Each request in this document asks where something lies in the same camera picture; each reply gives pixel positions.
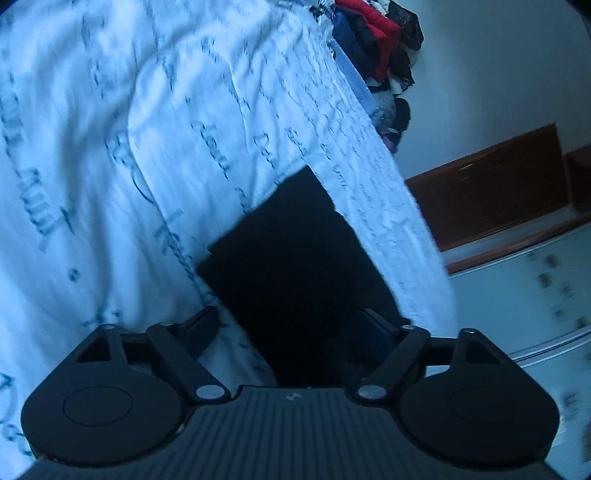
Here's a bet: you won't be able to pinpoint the clear plastic bag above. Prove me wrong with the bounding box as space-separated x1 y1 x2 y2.
372 90 398 125

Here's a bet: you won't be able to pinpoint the dark blue jacket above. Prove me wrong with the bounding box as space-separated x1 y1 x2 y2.
330 11 372 72

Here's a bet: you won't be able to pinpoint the white wardrobe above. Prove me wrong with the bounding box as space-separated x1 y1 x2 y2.
447 220 591 462

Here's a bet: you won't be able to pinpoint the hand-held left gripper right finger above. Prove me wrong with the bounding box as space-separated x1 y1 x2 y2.
353 308 509 407

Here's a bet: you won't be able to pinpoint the black bag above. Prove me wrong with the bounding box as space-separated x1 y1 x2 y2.
392 98 411 132

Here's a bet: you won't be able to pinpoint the light blue quilt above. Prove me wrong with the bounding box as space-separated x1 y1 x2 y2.
329 44 383 121

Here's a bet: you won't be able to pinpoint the black pants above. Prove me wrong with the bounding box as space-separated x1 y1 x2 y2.
196 166 413 388

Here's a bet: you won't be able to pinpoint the brown wooden cabinet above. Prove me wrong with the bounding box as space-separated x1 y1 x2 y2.
405 122 591 276

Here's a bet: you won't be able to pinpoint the pile of coloured clothes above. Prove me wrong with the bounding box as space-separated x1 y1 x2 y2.
335 0 403 83

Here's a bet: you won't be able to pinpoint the bed with script-printed sheet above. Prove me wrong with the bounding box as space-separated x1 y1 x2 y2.
0 0 459 468

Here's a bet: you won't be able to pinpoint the pile of black clothes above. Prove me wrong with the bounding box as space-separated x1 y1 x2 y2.
369 0 426 90

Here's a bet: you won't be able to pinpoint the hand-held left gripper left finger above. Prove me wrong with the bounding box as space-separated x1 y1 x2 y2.
76 305 232 407

